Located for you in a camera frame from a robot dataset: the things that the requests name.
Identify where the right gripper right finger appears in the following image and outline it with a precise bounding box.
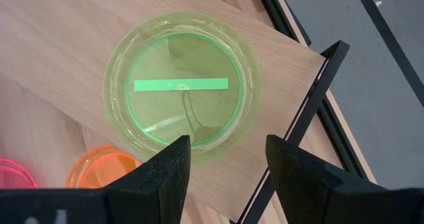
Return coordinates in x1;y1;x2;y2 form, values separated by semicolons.
266;134;424;224

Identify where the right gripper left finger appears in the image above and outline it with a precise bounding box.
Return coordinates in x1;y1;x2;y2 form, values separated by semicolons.
0;134;192;224

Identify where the orange transparent plastic plate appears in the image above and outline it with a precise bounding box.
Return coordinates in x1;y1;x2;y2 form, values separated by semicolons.
64;143;143;189

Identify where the pink transparent plastic plate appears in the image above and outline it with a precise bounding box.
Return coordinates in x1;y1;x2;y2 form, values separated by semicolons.
0;157;38;189

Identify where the green transparent plastic plate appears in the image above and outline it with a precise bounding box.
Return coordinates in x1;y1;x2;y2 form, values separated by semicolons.
102;11;262;165

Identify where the wooden tray board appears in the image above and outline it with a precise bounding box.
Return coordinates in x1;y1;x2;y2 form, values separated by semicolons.
0;0;351;224

